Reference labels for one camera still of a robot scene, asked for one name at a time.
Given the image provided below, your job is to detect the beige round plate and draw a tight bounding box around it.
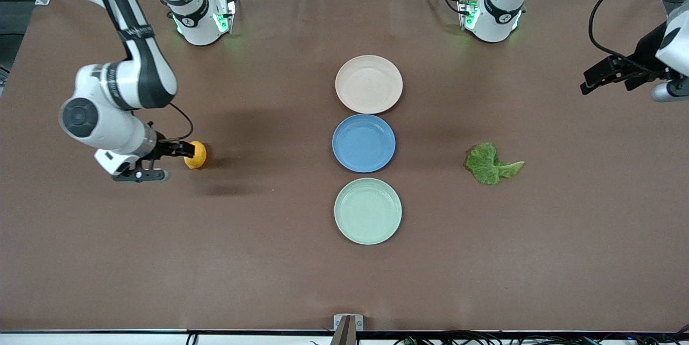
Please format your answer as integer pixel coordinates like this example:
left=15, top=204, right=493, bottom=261
left=335, top=55, right=403, bottom=115

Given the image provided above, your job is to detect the metal table edge bracket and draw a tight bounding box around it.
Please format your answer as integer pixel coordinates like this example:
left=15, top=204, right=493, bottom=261
left=333, top=314, right=364, bottom=345

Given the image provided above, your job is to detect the blue round plate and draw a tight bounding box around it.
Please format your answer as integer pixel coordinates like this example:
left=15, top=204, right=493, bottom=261
left=332, top=114, right=397, bottom=173

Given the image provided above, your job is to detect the light green round plate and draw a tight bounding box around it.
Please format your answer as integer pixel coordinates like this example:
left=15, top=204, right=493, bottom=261
left=334, top=177, right=403, bottom=245

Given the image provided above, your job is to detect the green lettuce leaf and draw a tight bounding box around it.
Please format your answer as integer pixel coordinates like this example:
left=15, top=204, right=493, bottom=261
left=466, top=142, right=525, bottom=185

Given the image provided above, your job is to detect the yellow lemon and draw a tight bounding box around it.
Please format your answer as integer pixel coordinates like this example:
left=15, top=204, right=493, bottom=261
left=184, top=140, right=207, bottom=170

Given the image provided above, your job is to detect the black cable tangle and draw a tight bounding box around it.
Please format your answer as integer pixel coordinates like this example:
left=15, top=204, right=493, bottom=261
left=393, top=329, right=689, bottom=345

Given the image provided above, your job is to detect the brown table cover mat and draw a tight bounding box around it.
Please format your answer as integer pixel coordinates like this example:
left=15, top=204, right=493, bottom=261
left=0, top=0, right=689, bottom=333

